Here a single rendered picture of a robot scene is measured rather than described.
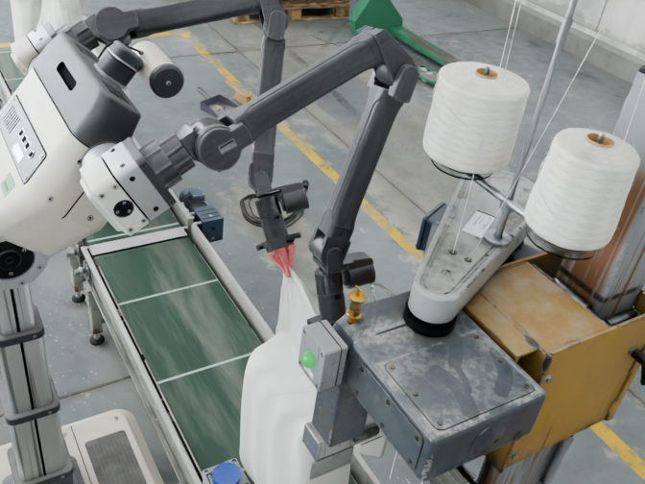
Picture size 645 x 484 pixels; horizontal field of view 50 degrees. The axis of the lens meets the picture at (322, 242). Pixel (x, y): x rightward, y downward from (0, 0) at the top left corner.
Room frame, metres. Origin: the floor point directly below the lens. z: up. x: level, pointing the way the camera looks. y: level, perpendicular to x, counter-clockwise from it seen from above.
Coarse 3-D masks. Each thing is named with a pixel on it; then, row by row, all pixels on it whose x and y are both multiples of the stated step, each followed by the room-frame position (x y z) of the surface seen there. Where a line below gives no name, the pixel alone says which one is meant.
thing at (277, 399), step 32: (288, 288) 1.35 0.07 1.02; (288, 320) 1.34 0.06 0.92; (256, 352) 1.32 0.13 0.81; (288, 352) 1.28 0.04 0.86; (256, 384) 1.25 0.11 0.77; (288, 384) 1.19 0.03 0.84; (256, 416) 1.21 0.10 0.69; (288, 416) 1.12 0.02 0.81; (256, 448) 1.19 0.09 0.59; (288, 448) 1.09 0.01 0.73; (384, 448) 0.99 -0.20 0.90; (256, 480) 1.18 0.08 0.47; (288, 480) 1.07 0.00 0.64; (320, 480) 1.04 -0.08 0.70
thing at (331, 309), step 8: (320, 296) 1.13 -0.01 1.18; (328, 296) 1.13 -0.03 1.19; (344, 296) 1.15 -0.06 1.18; (320, 304) 1.13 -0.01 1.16; (328, 304) 1.12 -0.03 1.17; (336, 304) 1.12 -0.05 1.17; (344, 304) 1.14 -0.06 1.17; (320, 312) 1.13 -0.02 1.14; (328, 312) 1.12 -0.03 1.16; (336, 312) 1.12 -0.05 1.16; (344, 312) 1.13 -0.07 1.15; (312, 320) 1.12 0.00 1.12; (320, 320) 1.12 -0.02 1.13; (328, 320) 1.11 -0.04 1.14; (336, 320) 1.11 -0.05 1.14
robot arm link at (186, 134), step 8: (200, 120) 1.14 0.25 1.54; (208, 120) 1.14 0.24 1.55; (216, 120) 1.14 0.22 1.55; (184, 128) 1.11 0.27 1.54; (192, 128) 1.12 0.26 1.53; (200, 128) 1.11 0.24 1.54; (176, 136) 1.10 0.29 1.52; (184, 136) 1.08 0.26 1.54; (192, 136) 1.08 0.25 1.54; (184, 144) 1.07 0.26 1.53; (192, 144) 1.08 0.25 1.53; (192, 152) 1.08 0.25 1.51
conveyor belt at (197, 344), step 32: (96, 256) 2.15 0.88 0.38; (128, 256) 2.18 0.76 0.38; (160, 256) 2.21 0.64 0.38; (192, 256) 2.24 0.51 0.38; (128, 288) 1.99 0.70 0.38; (160, 288) 2.02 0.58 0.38; (192, 288) 2.04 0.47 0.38; (128, 320) 1.82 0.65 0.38; (160, 320) 1.85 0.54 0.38; (192, 320) 1.87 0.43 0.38; (224, 320) 1.89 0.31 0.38; (160, 352) 1.69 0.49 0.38; (192, 352) 1.71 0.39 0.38; (224, 352) 1.73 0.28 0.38; (160, 384) 1.55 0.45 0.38; (192, 384) 1.57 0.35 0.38; (224, 384) 1.59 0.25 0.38; (192, 416) 1.44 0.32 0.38; (224, 416) 1.46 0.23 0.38; (192, 448) 1.32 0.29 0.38; (224, 448) 1.33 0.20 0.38; (352, 480) 1.29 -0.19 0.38
